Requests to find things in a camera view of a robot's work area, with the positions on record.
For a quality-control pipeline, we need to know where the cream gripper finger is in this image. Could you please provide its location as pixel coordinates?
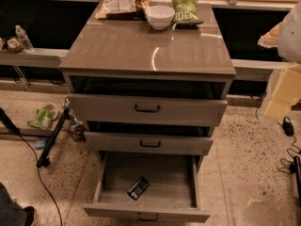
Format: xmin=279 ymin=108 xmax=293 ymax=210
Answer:
xmin=258 ymin=23 xmax=282 ymax=48
xmin=264 ymin=63 xmax=301 ymax=121

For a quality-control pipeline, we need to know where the blue rxbar snack bar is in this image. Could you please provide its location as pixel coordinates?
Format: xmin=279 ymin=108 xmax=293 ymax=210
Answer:
xmin=127 ymin=177 xmax=150 ymax=201

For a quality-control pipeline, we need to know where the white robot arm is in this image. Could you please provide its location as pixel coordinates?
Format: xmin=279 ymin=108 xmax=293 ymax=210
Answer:
xmin=258 ymin=1 xmax=301 ymax=121

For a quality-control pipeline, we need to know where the grey drawer cabinet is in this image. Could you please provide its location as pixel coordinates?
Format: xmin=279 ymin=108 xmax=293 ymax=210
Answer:
xmin=58 ymin=2 xmax=237 ymax=162

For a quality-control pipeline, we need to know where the grey middle drawer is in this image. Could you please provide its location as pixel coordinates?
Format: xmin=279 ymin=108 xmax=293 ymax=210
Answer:
xmin=86 ymin=132 xmax=213 ymax=155

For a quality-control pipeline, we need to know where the grey drawer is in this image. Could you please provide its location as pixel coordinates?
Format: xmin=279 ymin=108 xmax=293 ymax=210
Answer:
xmin=86 ymin=132 xmax=213 ymax=155
xmin=69 ymin=93 xmax=227 ymax=127
xmin=84 ymin=152 xmax=209 ymax=223

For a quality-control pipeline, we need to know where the grey top drawer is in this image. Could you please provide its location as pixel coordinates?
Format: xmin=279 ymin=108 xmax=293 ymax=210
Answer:
xmin=69 ymin=93 xmax=227 ymax=127

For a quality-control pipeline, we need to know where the grey bottom drawer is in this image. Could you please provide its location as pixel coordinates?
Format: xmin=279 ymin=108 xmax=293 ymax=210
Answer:
xmin=84 ymin=152 xmax=209 ymax=223

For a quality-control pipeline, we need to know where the black power adapter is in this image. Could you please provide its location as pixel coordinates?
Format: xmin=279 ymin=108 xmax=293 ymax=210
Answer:
xmin=282 ymin=117 xmax=294 ymax=137

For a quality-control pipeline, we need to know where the green chip bag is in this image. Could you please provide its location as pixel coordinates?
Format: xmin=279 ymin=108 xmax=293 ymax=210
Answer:
xmin=171 ymin=0 xmax=202 ymax=30

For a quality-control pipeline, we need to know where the white bowl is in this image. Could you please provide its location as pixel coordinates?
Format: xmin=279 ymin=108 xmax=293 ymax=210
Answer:
xmin=145 ymin=6 xmax=175 ymax=30

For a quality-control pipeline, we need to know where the brown chip bag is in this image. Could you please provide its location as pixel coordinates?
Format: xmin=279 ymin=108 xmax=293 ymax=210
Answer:
xmin=95 ymin=0 xmax=151 ymax=20

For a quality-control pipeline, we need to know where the small can on floor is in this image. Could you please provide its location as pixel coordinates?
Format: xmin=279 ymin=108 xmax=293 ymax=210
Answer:
xmin=71 ymin=122 xmax=85 ymax=136

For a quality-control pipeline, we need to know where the green white cloth bundle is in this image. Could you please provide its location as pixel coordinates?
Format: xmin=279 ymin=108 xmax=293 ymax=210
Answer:
xmin=27 ymin=102 xmax=58 ymax=130

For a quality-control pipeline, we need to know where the clear water bottle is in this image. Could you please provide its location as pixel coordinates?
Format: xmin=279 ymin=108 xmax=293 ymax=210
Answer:
xmin=15 ymin=24 xmax=34 ymax=52

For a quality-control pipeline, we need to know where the black tripod leg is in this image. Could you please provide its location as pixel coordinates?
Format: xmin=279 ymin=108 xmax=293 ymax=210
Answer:
xmin=37 ymin=108 xmax=70 ymax=168

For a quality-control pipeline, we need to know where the small bowl on ledge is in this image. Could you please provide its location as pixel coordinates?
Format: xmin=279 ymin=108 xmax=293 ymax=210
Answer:
xmin=2 ymin=37 xmax=23 ymax=53

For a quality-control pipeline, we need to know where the person leg in jeans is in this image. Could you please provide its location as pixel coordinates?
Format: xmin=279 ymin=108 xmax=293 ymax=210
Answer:
xmin=0 ymin=183 xmax=36 ymax=226

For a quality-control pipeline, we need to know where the black floor cable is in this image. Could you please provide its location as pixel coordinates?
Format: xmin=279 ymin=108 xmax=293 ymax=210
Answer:
xmin=0 ymin=107 xmax=64 ymax=226

